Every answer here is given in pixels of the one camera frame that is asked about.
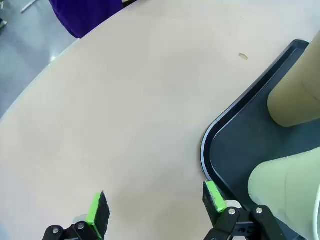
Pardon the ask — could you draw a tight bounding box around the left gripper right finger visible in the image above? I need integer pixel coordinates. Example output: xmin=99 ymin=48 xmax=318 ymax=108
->
xmin=201 ymin=180 xmax=287 ymax=240

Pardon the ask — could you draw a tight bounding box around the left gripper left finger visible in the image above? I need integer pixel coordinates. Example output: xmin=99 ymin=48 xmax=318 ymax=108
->
xmin=42 ymin=191 xmax=111 ymax=240

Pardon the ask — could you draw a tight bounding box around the pale green cup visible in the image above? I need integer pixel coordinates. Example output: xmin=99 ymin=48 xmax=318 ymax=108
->
xmin=247 ymin=147 xmax=320 ymax=240

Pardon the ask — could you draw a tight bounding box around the brown plastic cup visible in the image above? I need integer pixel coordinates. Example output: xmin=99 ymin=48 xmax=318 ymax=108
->
xmin=266 ymin=31 xmax=320 ymax=128

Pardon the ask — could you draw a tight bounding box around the black plastic tray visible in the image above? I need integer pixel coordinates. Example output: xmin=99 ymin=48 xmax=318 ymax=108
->
xmin=200 ymin=38 xmax=320 ymax=240

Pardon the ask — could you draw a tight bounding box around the person in purple jacket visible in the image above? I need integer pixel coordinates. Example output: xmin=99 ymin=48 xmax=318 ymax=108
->
xmin=48 ymin=0 xmax=125 ymax=40

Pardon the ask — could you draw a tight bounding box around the thin white stick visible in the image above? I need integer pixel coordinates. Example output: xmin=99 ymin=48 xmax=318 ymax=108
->
xmin=20 ymin=1 xmax=35 ymax=13

